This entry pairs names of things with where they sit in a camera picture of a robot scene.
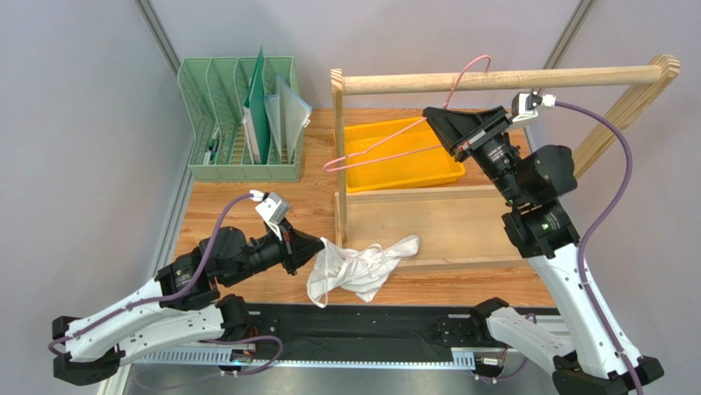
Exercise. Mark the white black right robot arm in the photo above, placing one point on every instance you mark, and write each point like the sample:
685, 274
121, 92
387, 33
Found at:
596, 358

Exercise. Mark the white slotted cable duct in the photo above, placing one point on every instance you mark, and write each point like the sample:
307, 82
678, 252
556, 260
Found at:
210, 355

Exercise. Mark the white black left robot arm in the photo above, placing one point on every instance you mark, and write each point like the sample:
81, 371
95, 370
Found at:
181, 304

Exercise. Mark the white tank top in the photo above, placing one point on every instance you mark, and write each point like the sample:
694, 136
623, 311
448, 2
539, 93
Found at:
361, 272

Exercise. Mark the translucent document pouch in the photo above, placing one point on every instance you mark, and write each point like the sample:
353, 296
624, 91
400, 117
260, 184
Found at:
288, 115

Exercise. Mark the yellow plastic tray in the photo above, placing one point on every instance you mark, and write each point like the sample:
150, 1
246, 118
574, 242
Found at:
402, 153

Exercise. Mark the green folder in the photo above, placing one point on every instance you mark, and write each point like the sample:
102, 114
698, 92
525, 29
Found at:
255, 121

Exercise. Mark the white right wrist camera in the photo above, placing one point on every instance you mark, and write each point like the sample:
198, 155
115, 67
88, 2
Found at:
525, 105

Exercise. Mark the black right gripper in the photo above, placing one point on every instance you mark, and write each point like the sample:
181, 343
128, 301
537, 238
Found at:
480, 134

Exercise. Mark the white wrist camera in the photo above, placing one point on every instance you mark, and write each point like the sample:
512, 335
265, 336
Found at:
272, 208
525, 105

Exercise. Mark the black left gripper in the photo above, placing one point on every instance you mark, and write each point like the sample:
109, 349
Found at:
296, 246

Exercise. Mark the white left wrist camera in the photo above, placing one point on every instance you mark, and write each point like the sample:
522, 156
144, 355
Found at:
272, 208

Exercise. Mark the green file organizer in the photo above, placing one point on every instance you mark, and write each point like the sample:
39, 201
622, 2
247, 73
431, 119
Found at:
214, 90

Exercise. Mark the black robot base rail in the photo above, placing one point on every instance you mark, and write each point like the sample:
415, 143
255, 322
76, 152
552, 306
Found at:
411, 333

